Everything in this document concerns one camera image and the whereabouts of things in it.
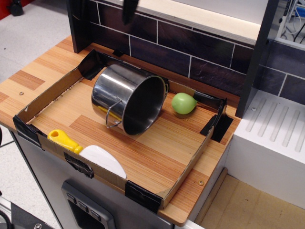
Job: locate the yellow handled white spatula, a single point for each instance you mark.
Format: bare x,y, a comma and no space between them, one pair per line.
93,153

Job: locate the grey oven control panel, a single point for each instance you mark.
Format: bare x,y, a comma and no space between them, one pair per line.
87,213

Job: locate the white toy sink drainboard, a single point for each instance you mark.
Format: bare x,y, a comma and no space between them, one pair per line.
267,150

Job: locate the green plastic pear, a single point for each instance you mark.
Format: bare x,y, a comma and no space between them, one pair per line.
183,103

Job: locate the cardboard fence with black tape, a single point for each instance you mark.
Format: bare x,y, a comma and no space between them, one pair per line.
156,162

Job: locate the black object on floor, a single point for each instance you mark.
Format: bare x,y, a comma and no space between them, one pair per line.
15,8

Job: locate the stainless steel pot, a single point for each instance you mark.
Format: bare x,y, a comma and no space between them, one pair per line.
128,97

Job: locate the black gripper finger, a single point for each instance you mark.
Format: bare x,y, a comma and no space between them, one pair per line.
128,10

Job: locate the dark shelf post right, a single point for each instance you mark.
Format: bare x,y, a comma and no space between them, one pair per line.
248,90

